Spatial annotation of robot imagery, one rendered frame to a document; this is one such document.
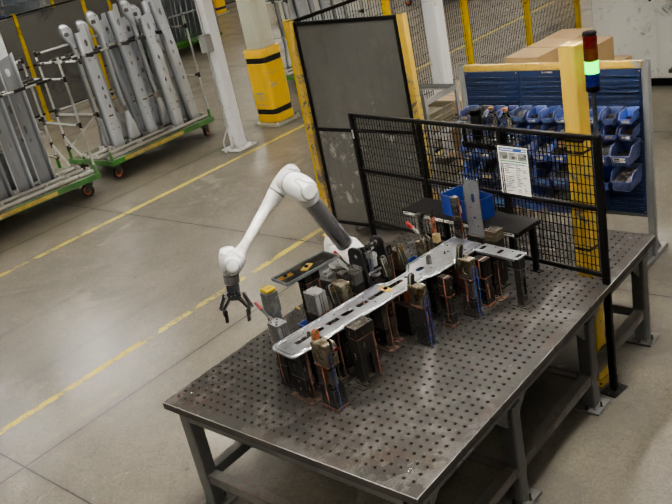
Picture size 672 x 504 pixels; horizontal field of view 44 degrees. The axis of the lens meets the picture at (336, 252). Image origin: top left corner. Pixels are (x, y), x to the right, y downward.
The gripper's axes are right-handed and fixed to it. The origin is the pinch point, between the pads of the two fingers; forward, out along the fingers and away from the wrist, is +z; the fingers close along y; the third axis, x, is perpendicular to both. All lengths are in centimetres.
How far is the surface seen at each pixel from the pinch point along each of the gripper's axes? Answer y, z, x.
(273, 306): -34.8, -10.3, 27.6
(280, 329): -44, -1, 44
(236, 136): 267, -137, -614
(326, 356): -73, 9, 63
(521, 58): -130, -156, -453
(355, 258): -71, -26, -8
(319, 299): -59, -11, 24
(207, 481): 18, 81, 32
